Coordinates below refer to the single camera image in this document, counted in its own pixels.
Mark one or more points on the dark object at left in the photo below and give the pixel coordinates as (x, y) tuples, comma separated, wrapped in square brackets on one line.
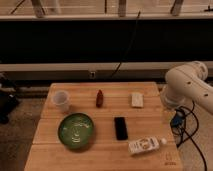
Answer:
[(8, 101)]

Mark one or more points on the green ceramic bowl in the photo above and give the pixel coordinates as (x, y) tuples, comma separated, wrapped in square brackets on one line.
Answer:
[(75, 130)]

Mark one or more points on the translucent plastic cup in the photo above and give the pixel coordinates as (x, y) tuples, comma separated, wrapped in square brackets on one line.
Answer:
[(61, 100)]

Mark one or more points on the white sponge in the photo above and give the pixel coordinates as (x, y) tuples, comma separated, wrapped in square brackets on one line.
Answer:
[(137, 99)]

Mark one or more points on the white wall outlet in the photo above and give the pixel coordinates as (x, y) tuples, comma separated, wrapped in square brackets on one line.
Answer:
[(92, 74)]

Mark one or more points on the blue control box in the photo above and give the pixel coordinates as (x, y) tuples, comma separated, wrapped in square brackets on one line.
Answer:
[(178, 119)]

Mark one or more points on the red chili pepper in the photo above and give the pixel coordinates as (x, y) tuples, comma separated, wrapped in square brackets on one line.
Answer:
[(99, 99)]

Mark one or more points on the black smartphone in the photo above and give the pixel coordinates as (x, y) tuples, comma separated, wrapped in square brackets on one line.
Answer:
[(120, 128)]

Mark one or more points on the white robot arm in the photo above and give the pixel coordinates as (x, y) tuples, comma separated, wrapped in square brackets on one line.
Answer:
[(187, 81)]

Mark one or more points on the white lotion bottle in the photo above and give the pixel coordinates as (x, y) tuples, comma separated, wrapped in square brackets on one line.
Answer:
[(145, 145)]

